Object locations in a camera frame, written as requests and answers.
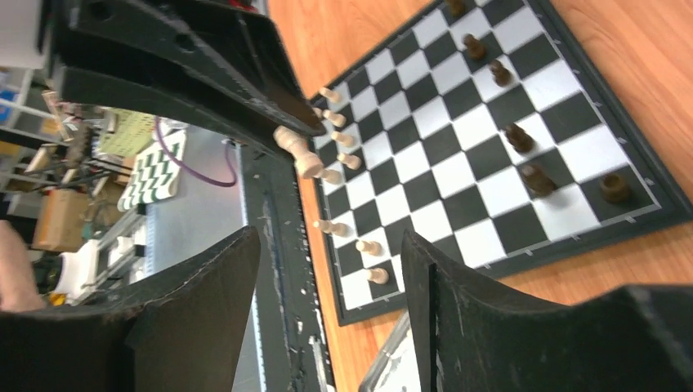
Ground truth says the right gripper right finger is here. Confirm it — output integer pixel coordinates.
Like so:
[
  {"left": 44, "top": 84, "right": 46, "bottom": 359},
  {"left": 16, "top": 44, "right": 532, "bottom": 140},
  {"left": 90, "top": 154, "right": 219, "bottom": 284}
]
[{"left": 401, "top": 230, "right": 692, "bottom": 391}]

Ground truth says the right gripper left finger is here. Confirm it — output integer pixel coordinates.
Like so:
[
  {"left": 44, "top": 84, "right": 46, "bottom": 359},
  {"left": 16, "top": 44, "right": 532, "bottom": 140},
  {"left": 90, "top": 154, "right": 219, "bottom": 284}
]
[{"left": 1, "top": 226, "right": 261, "bottom": 391}]

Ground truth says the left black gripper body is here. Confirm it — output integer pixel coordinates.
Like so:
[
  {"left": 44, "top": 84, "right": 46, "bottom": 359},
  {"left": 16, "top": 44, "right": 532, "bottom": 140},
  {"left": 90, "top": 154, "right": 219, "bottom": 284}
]
[{"left": 51, "top": 1, "right": 325, "bottom": 156}]

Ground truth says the light bishop chess piece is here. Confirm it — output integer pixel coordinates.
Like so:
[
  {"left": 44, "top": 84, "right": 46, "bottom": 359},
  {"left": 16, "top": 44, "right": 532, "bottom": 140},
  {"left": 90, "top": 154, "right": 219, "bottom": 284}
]
[{"left": 273, "top": 126, "right": 324, "bottom": 178}]

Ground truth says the black white chessboard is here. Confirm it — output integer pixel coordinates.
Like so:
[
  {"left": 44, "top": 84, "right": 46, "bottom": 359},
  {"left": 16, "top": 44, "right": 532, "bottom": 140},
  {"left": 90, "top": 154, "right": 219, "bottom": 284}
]
[{"left": 311, "top": 1, "right": 692, "bottom": 325}]

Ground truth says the silver metal tray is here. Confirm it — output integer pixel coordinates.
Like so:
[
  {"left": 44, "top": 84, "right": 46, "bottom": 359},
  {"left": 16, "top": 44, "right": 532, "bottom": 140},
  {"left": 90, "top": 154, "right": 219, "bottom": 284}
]
[{"left": 359, "top": 311, "right": 421, "bottom": 392}]

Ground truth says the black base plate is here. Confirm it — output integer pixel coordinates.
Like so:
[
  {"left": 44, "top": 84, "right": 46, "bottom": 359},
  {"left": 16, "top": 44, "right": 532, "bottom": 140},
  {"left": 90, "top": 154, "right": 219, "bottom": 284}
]
[{"left": 240, "top": 147, "right": 333, "bottom": 392}]

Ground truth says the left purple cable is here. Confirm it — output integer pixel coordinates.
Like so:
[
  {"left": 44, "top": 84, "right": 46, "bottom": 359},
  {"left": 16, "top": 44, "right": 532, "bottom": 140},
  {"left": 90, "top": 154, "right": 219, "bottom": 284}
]
[{"left": 154, "top": 116, "right": 239, "bottom": 189}]

